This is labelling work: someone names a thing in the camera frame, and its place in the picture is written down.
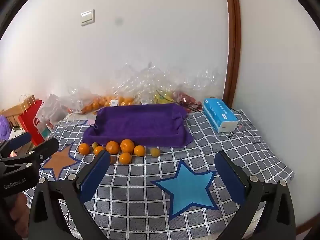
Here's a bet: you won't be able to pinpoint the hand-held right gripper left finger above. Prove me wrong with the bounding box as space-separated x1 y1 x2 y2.
29 150 112 240

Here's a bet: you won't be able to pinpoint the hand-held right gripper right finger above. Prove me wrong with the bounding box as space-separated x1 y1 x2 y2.
214 151 297 240

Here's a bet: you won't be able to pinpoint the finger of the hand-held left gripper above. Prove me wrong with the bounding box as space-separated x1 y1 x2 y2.
0 132 32 158
0 137 59 174

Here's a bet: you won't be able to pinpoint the purple towel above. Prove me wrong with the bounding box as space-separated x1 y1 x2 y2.
82 103 193 147

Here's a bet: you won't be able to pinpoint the person's left hand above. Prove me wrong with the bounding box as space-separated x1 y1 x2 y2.
9 194 29 238

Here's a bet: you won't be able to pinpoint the purple fluffy cloth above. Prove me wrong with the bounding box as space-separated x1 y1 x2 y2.
0 115 12 140

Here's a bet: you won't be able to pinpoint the red paper bag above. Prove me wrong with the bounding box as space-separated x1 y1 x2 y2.
18 100 47 145

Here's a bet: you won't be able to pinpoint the brown paper bag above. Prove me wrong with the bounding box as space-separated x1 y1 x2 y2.
1 95 35 128

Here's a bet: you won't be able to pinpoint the white plastic bag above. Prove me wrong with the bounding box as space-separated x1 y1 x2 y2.
41 94 68 128

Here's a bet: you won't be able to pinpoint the grey checked star blanket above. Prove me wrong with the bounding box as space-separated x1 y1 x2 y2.
22 109 294 240

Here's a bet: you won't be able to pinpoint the clear bag of mandarin oranges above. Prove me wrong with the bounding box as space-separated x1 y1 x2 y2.
66 86 135 114

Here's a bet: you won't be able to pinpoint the blue tissue box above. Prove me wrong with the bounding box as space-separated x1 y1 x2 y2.
202 98 239 133

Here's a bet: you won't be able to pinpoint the bag of red grapes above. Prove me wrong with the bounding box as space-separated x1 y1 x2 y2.
175 92 200 108

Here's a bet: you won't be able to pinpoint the bag of yellow produce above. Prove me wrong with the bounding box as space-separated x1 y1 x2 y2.
152 90 175 104

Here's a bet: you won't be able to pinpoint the clear plastic bags of fruit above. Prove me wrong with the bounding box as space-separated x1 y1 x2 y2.
112 62 223 105

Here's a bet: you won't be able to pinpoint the black cable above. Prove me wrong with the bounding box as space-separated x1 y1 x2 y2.
184 102 203 113

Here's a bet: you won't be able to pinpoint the white light switch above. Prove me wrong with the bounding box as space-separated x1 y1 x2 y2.
80 9 96 27

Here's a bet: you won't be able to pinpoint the brown wooden door frame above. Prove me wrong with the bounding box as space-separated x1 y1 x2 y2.
222 0 242 108

